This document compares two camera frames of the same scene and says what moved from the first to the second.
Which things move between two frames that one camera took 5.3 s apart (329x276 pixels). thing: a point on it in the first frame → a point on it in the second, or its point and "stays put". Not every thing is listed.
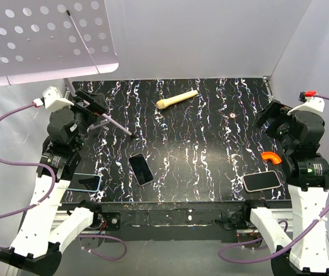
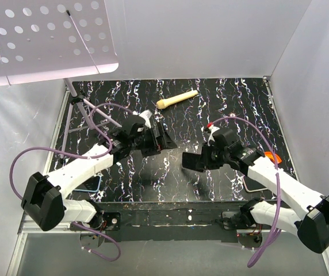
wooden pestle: [163, 103] stays put
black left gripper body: [92, 107] → [147, 142]
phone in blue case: [84, 182] stays put
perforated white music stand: [25, 41] stays put
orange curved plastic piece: [272, 156] stays put
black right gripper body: [278, 111] → [213, 158]
